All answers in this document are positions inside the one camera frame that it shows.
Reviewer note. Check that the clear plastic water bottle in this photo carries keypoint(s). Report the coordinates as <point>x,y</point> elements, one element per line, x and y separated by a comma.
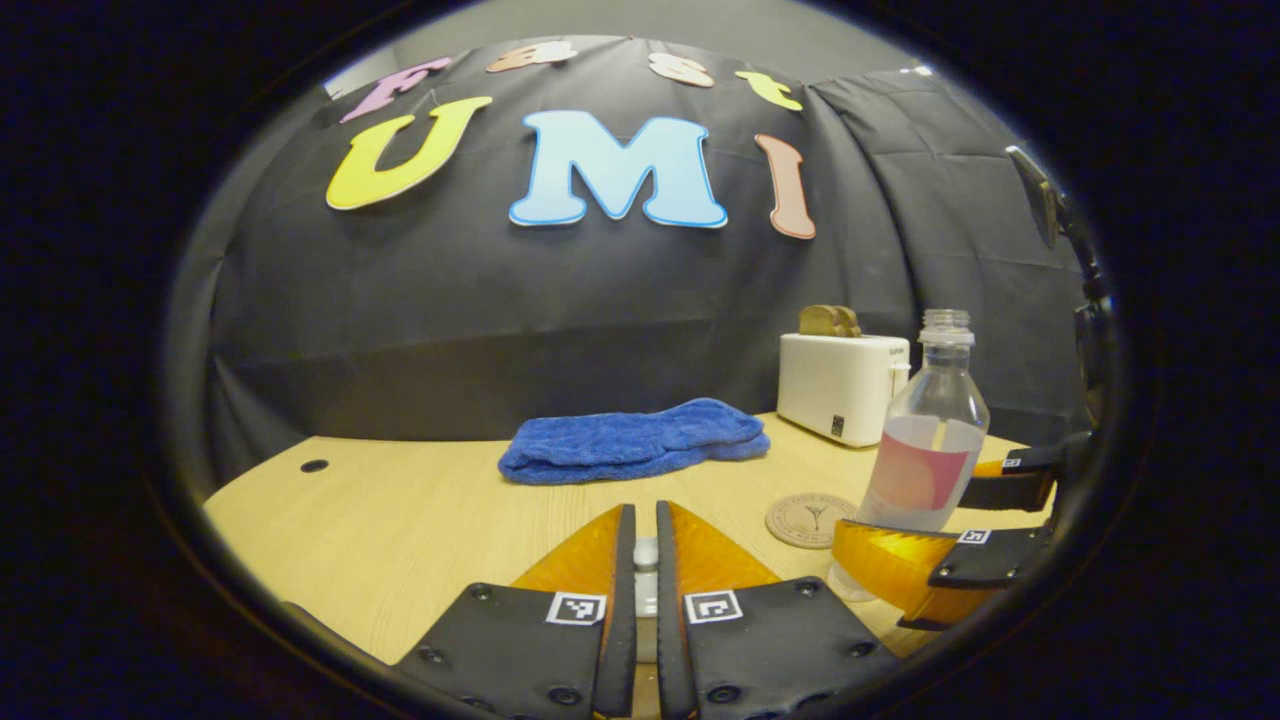
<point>925,440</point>

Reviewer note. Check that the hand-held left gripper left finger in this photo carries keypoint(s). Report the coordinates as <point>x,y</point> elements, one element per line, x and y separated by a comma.
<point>622,640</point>

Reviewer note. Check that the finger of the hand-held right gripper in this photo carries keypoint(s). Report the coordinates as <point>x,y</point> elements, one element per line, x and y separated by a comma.
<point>985,562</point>
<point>1015,490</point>

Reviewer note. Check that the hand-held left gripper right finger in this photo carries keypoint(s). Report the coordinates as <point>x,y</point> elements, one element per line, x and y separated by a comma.
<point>668,640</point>

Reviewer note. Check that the white toaster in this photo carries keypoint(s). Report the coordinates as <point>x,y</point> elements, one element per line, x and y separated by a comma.
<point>830,385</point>

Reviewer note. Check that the white teacup lid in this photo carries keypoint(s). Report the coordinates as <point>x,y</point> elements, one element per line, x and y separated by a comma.
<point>647,565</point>

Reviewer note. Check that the brown bread slice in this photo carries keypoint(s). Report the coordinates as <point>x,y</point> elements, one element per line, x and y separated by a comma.
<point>818,322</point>
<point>850,322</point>

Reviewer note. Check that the blue towel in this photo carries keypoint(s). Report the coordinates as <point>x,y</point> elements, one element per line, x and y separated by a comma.
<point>630,440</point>

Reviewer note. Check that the round wooden coaster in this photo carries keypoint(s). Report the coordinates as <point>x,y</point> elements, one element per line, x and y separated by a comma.
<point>805,520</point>

